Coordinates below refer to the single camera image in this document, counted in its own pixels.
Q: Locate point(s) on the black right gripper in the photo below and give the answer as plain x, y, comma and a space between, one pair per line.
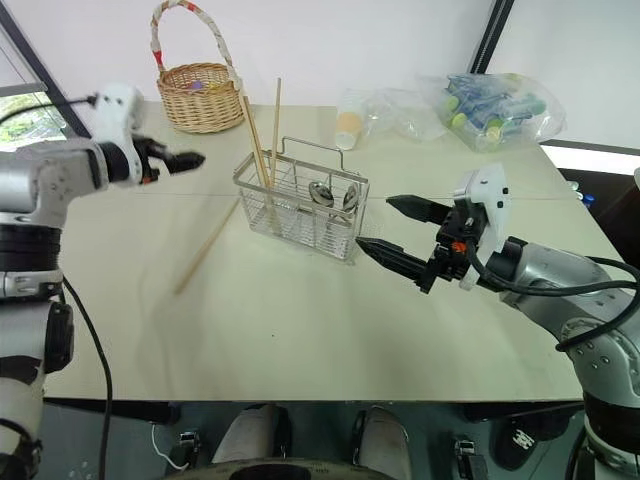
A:
455, 240

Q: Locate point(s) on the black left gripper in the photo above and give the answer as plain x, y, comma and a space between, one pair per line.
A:
152, 160

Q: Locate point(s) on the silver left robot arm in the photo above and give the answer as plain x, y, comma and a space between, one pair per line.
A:
50, 175

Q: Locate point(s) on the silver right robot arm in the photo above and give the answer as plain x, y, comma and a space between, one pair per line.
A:
560, 270

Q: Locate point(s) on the metal spoon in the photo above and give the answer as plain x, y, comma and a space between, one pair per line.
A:
351, 196
321, 194

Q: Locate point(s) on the wooden chopstick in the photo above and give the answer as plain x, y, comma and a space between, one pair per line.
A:
275, 130
205, 250
255, 135

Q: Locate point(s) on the small purple item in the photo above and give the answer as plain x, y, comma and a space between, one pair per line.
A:
196, 85

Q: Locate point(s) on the clear plastic bag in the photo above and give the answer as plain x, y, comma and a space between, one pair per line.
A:
395, 117

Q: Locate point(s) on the stack of paper cups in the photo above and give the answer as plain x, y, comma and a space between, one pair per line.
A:
346, 131

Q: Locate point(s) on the plastic bag of bottles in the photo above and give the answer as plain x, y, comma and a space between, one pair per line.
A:
500, 112

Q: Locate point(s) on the blue capped bottle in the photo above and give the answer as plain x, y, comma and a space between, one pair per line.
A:
590, 198

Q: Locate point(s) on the white rounded foot cover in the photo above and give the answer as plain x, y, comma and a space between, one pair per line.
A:
250, 432
385, 440

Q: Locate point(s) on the black caster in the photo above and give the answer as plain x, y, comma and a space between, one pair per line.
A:
189, 447
470, 457

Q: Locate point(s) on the black round wheel housing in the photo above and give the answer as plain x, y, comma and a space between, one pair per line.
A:
520, 440

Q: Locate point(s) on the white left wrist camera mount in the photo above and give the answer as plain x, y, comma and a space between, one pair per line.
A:
117, 107

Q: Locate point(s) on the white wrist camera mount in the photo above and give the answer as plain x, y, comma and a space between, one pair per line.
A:
492, 200
117, 107

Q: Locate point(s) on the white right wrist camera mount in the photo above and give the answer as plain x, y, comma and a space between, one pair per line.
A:
492, 200

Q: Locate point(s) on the black slanted window frame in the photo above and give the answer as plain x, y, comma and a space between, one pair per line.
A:
45, 70

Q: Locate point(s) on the black slanted post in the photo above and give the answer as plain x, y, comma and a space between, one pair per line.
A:
492, 35

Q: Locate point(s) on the dark table frame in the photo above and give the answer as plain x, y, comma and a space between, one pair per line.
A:
125, 410

